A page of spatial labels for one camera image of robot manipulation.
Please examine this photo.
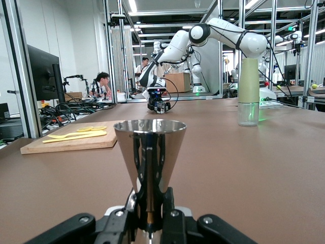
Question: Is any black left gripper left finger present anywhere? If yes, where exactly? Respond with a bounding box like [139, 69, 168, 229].
[25, 188, 143, 244]

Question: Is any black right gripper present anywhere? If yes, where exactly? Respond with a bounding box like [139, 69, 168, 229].
[148, 91, 171, 112]

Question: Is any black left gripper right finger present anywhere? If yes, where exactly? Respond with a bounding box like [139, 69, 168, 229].
[161, 187, 257, 244]

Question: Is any clear glass measuring cup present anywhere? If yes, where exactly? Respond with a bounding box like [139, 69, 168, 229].
[153, 100, 167, 114]

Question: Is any steel cone jigger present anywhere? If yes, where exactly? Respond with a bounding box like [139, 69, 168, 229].
[113, 119, 187, 244]

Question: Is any cardboard box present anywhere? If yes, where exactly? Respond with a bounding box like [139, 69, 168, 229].
[164, 72, 191, 94]

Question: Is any standing person light shirt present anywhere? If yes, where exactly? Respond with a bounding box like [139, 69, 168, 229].
[135, 56, 150, 82]

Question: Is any seated person black hair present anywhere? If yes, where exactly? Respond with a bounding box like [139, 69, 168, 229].
[88, 71, 113, 99]

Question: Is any beige mesh curtain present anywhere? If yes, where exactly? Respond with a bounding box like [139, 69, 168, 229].
[111, 25, 135, 95]

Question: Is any yellow plastic knife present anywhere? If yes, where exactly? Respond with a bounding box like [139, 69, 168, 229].
[42, 130, 108, 144]

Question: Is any wooden cutting board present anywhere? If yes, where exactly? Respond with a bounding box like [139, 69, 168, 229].
[20, 119, 125, 155]

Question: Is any olive green bottle clear base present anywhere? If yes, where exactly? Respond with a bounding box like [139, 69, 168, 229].
[237, 57, 260, 127]

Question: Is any yellow plastic fork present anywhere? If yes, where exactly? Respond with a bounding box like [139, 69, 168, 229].
[47, 131, 102, 140]

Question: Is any black computer monitor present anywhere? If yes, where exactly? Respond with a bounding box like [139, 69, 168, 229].
[26, 44, 66, 104]

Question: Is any small black monitor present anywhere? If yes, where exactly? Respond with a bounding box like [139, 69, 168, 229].
[283, 64, 298, 82]

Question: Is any aluminium frame post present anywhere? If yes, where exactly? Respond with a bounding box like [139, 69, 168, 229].
[103, 0, 119, 104]
[0, 0, 43, 139]
[303, 0, 319, 110]

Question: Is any tangled black cable pile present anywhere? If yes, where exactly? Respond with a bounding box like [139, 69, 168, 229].
[38, 98, 115, 128]

